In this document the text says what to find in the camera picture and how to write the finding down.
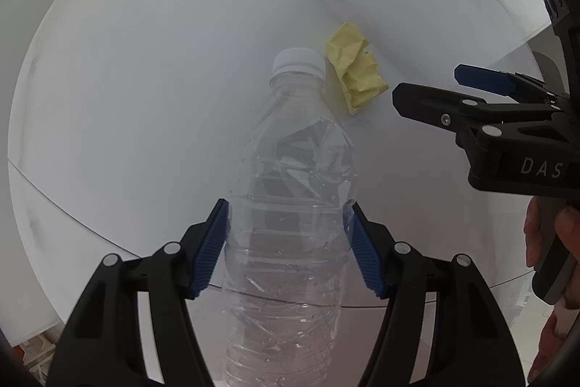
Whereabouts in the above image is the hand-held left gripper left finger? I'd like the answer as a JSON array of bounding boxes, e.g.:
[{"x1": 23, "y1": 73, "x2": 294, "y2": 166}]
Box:
[{"x1": 45, "y1": 199, "x2": 229, "y2": 387}]

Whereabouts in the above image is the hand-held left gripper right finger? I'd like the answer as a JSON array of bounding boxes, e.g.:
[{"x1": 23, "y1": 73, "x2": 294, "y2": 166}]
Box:
[{"x1": 345, "y1": 201, "x2": 529, "y2": 387}]

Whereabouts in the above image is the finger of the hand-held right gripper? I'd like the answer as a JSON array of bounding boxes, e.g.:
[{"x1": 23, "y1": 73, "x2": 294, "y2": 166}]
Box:
[
  {"x1": 454, "y1": 64, "x2": 559, "y2": 103},
  {"x1": 392, "y1": 82, "x2": 556, "y2": 137}
]

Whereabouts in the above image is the yellow paper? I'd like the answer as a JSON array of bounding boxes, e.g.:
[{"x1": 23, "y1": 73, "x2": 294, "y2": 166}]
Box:
[{"x1": 325, "y1": 22, "x2": 390, "y2": 116}]

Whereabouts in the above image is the clear plastic bottle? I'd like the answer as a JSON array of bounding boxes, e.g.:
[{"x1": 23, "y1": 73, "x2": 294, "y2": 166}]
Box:
[{"x1": 222, "y1": 48, "x2": 359, "y2": 387}]

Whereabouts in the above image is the person's right hand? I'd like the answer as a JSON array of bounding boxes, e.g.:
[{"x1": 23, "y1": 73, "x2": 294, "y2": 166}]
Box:
[{"x1": 524, "y1": 197, "x2": 580, "y2": 270}]

